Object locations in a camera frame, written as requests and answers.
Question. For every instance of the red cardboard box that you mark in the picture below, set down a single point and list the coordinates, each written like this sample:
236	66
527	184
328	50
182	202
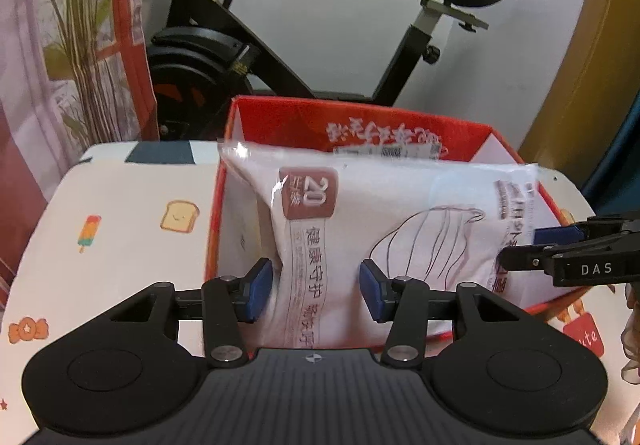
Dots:
400	125

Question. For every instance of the white face mask packet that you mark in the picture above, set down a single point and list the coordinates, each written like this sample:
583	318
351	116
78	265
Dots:
350	225

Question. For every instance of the dark blue cloth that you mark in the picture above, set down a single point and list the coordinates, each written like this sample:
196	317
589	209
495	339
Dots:
620	160

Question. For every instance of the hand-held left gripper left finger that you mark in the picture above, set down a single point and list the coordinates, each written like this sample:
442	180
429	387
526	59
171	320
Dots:
260	289

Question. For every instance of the pink white translucent curtain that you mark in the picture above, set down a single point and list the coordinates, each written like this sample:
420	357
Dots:
30	125

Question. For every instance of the white printed tablecloth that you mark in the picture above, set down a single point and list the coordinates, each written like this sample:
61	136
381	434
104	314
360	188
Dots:
125	225

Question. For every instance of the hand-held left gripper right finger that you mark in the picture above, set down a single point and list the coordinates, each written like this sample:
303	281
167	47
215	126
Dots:
372	291

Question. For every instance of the green leafy plant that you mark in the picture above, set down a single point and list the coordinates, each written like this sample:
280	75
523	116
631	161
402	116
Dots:
82	25

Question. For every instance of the red white printed banner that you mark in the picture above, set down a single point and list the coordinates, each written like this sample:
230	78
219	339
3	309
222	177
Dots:
131	15

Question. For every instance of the black exercise bike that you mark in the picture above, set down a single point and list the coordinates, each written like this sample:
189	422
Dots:
220	50

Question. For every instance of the yellow panel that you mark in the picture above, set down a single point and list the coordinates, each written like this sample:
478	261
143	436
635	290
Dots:
580	75

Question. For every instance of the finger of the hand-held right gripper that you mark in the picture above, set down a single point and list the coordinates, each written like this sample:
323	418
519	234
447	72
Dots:
522	258
552	235

